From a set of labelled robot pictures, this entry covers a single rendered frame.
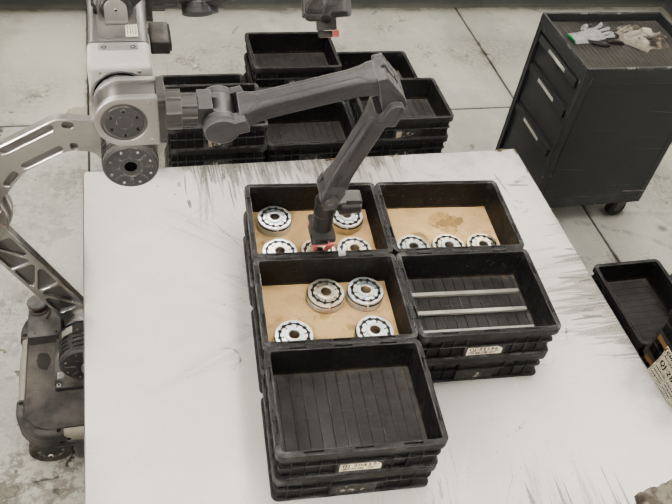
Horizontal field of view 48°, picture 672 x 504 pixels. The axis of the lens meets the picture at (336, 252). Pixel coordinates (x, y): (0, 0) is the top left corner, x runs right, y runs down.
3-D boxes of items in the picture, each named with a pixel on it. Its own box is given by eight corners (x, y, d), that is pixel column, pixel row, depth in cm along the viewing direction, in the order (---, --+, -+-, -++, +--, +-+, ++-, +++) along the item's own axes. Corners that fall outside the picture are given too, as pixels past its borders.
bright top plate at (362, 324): (357, 346, 196) (357, 345, 196) (354, 316, 203) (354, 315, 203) (395, 347, 198) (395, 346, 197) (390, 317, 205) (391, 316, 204)
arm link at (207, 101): (188, 89, 160) (190, 109, 157) (236, 88, 162) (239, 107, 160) (188, 117, 168) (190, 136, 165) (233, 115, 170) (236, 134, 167)
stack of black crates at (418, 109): (350, 201, 342) (365, 121, 310) (336, 159, 361) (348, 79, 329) (432, 195, 351) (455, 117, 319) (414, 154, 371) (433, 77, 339)
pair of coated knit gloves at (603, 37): (575, 48, 318) (577, 42, 315) (557, 25, 330) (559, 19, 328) (626, 47, 324) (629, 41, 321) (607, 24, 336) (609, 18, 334)
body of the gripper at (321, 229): (329, 217, 216) (332, 198, 211) (335, 243, 209) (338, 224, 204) (307, 218, 215) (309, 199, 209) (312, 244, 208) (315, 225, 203)
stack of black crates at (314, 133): (263, 206, 332) (267, 146, 308) (253, 163, 352) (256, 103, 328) (350, 200, 342) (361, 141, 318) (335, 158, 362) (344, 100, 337)
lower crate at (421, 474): (270, 505, 180) (273, 482, 171) (258, 398, 200) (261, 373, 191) (429, 489, 188) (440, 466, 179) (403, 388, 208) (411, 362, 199)
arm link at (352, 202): (320, 172, 199) (326, 199, 195) (362, 169, 201) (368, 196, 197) (314, 197, 209) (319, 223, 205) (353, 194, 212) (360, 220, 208)
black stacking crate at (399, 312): (261, 374, 192) (263, 348, 184) (251, 286, 212) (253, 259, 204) (409, 364, 200) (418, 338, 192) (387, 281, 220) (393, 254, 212)
